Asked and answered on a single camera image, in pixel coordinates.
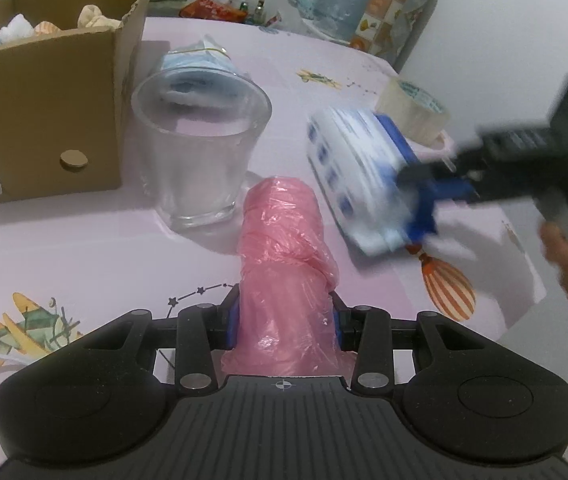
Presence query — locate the bundle of blue face masks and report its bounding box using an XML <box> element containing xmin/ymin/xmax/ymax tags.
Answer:
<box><xmin>156</xmin><ymin>35</ymin><xmax>241</xmax><ymax>111</ymax></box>

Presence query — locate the cream sock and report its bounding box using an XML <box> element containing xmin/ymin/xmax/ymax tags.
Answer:
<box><xmin>77</xmin><ymin>4</ymin><xmax>123</xmax><ymax>31</ymax></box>

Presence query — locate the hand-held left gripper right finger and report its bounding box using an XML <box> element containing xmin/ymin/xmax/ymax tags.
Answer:
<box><xmin>331</xmin><ymin>290</ymin><xmax>485</xmax><ymax>394</ymax></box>

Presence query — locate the brown cardboard box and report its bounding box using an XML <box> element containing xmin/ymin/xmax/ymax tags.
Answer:
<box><xmin>0</xmin><ymin>0</ymin><xmax>155</xmax><ymax>209</ymax></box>

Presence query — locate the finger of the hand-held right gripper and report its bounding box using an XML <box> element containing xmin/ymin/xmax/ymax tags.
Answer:
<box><xmin>396</xmin><ymin>156</ymin><xmax>465</xmax><ymax>192</ymax></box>
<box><xmin>405</xmin><ymin>179</ymin><xmax>476</xmax><ymax>244</ymax></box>

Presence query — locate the pink printed tablecloth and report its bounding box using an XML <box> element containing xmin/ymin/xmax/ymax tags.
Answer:
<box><xmin>0</xmin><ymin>16</ymin><xmax>560</xmax><ymax>466</ymax></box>

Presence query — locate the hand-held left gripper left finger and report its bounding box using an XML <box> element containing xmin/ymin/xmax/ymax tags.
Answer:
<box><xmin>86</xmin><ymin>284</ymin><xmax>241</xmax><ymax>392</ymax></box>

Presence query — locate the pink plastic bag roll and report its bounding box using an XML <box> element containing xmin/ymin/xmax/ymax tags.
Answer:
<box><xmin>221</xmin><ymin>175</ymin><xmax>353</xmax><ymax>379</ymax></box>

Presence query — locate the red snack packet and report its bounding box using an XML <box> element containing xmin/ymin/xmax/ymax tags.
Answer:
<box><xmin>179</xmin><ymin>0</ymin><xmax>248</xmax><ymax>24</ymax></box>

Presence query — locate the patterned fabric cover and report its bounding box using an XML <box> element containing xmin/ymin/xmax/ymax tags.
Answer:
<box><xmin>348</xmin><ymin>0</ymin><xmax>438</xmax><ymax>69</ymax></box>

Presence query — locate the white sock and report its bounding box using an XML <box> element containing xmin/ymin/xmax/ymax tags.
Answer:
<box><xmin>0</xmin><ymin>13</ymin><xmax>35</xmax><ymax>45</ymax></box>

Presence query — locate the clear packing tape roll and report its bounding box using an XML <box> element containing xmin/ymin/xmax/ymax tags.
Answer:
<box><xmin>374</xmin><ymin>78</ymin><xmax>451</xmax><ymax>144</ymax></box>

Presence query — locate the blue white tissue packet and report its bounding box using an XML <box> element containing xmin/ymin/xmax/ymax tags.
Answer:
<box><xmin>306</xmin><ymin>105</ymin><xmax>421</xmax><ymax>258</ymax></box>

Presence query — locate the clear glass cup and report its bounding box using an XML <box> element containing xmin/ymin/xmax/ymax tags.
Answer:
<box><xmin>130</xmin><ymin>67</ymin><xmax>273</xmax><ymax>231</ymax></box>

